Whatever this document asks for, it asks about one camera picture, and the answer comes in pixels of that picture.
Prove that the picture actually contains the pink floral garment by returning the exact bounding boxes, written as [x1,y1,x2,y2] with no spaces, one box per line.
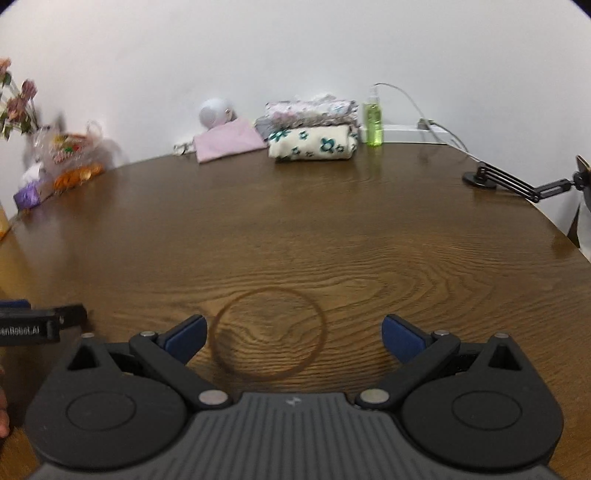
[254,95,360,140]

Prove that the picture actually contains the purple tissue box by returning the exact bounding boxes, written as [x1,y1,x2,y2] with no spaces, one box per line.
[13,163,54,212]

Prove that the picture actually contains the oranges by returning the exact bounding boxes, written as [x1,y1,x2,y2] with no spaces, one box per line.
[53,163,105,192]

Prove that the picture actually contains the clear snack bag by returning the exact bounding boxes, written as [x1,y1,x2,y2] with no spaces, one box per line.
[33,120,125,180]

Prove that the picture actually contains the pink artificial flowers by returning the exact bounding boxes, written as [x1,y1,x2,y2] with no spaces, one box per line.
[0,57,40,141]

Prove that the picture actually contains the white power strip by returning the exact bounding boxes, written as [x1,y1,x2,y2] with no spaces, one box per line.
[382,125,452,145]

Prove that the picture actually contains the cream green-flower folded cloth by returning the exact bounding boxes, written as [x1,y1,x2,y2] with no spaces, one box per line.
[267,125,359,161]

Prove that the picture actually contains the pink folded cloth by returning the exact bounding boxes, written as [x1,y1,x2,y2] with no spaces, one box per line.
[193,118,266,163]

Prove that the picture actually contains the green spray bottle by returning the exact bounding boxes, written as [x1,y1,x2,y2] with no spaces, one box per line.
[363,85,384,147]

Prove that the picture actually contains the white round speaker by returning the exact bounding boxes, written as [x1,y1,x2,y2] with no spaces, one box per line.
[198,98,235,130]

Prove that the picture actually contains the white wall socket strip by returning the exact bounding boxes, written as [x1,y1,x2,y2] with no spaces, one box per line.
[172,140,195,156]

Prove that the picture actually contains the white cable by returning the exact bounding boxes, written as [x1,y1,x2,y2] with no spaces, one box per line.
[373,81,482,160]

